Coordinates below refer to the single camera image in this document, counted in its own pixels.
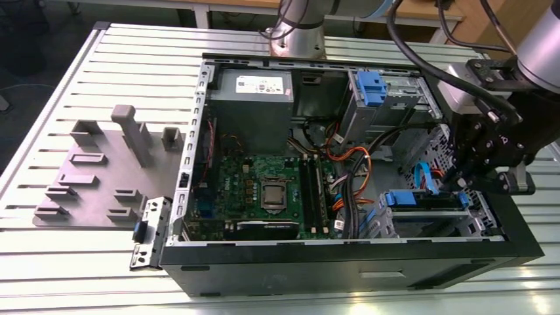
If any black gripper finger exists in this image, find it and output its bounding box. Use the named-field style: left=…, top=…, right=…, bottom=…
left=440, top=123, right=484, bottom=192
left=461, top=162, right=505, bottom=195

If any blue data wire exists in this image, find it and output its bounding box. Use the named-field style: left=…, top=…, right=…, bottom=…
left=413, top=161, right=441, bottom=196

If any hard disk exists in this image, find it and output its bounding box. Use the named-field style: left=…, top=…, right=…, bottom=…
left=380, top=189, right=472, bottom=211

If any silver disk bay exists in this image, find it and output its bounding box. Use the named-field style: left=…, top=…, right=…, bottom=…
left=377, top=188, right=504, bottom=240

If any grey optical drive cage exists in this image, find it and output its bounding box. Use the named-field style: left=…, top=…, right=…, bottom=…
left=339, top=68, right=441, bottom=149

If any blue drive latch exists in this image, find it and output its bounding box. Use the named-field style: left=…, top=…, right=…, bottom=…
left=356, top=70, right=388, bottom=108

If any wooden cabinet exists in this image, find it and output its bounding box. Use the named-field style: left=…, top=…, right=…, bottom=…
left=445, top=0, right=548, bottom=60

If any black RAM slot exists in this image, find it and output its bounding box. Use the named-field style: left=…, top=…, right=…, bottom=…
left=311, top=154, right=332, bottom=234
left=300, top=154, right=320, bottom=234

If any wooden desk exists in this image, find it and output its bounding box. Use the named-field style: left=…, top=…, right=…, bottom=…
left=323, top=0, right=464, bottom=45

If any CPU socket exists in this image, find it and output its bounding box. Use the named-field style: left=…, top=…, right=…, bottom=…
left=256, top=175, right=293, bottom=217

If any silver CPU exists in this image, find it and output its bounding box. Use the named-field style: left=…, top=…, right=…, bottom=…
left=261, top=185, right=288, bottom=209

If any black open PC case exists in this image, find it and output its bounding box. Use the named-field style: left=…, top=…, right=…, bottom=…
left=159, top=52, right=547, bottom=298

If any grey power supply unit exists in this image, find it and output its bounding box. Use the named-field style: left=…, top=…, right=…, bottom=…
left=205, top=67, right=295, bottom=157

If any black graphics card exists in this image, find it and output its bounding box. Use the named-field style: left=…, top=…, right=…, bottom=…
left=223, top=220, right=301, bottom=240

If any green motherboard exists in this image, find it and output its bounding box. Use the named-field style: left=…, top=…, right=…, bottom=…
left=185, top=154, right=347, bottom=240

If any white table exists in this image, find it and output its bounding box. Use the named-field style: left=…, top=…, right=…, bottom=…
left=56, top=0, right=211, bottom=30

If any grey parts rack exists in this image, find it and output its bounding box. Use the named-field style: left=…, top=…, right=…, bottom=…
left=32, top=104, right=188, bottom=228

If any black office chair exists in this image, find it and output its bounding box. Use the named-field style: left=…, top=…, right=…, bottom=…
left=0, top=0, right=48, bottom=77

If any small side wrist camera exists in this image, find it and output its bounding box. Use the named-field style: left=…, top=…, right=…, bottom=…
left=497, top=163, right=537, bottom=195

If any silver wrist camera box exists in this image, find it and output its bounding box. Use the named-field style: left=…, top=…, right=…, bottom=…
left=436, top=64, right=488, bottom=114

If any orange power wire bundle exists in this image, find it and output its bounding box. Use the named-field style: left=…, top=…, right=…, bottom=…
left=325, top=144, right=377, bottom=213

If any black cable bundle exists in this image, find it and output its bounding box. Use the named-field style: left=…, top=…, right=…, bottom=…
left=340, top=123, right=439, bottom=239

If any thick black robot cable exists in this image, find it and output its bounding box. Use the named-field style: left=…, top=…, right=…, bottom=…
left=385, top=0, right=524, bottom=124

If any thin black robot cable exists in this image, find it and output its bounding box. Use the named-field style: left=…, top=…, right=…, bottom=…
left=436, top=0, right=517, bottom=53

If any thin red wire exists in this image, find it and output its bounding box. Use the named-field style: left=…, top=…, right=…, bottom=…
left=199, top=116, right=217, bottom=188

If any hinged expansion slot bracket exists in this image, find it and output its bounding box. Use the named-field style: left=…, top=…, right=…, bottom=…
left=129, top=196, right=175, bottom=272

